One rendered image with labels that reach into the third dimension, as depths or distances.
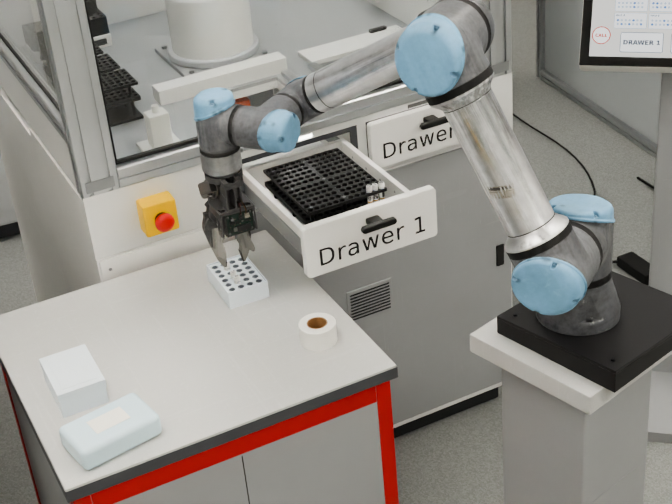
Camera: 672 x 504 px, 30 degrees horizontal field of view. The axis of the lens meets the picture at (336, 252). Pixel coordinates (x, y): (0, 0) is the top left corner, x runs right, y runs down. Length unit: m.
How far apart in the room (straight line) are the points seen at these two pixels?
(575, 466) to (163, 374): 0.77
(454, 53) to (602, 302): 0.56
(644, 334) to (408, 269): 0.86
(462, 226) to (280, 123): 0.91
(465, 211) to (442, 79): 1.06
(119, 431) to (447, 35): 0.84
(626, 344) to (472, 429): 1.13
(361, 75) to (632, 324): 0.65
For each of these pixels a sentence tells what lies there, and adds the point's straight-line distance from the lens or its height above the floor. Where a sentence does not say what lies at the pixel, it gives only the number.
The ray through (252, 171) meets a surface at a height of 0.89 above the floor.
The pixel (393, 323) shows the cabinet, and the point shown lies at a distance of 3.03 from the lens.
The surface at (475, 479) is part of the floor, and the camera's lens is 3.16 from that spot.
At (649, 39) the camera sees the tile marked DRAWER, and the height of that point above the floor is 1.01.
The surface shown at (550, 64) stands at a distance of 5.13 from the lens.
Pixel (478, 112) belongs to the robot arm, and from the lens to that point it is 2.01.
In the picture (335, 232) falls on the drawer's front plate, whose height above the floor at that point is 0.90.
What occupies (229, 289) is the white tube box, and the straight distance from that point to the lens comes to 2.46.
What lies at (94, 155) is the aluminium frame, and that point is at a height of 1.03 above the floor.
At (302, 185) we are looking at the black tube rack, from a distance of 2.57.
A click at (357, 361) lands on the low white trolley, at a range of 2.28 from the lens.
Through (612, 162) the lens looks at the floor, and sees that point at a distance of 4.55.
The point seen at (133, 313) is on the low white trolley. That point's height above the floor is 0.76.
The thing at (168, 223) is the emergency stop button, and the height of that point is 0.88.
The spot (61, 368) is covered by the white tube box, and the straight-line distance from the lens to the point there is 2.30.
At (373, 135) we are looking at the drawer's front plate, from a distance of 2.75.
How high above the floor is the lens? 2.12
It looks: 31 degrees down
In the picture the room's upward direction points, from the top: 5 degrees counter-clockwise
